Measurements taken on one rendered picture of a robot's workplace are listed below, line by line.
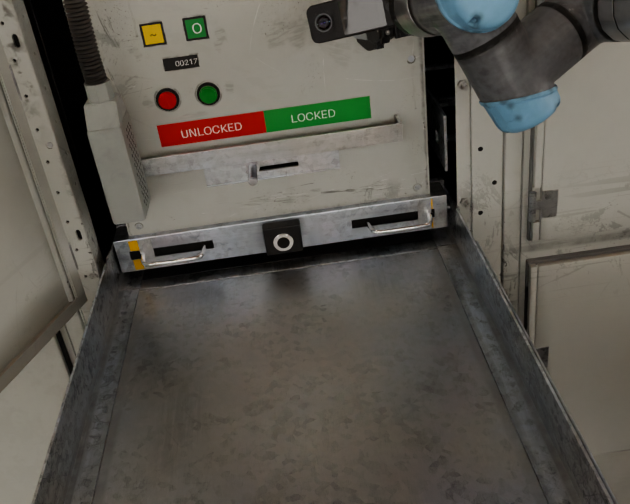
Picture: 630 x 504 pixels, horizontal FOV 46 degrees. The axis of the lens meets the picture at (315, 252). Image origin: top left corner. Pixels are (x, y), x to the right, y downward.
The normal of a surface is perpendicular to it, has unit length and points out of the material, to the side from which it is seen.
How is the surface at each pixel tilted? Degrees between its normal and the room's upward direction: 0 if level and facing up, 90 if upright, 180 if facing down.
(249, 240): 90
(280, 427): 0
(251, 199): 90
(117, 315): 0
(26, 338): 90
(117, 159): 90
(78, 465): 0
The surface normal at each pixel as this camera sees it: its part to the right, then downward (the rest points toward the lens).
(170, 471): -0.11, -0.85
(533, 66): 0.32, 0.12
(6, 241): 0.95, 0.07
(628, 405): 0.08, 0.51
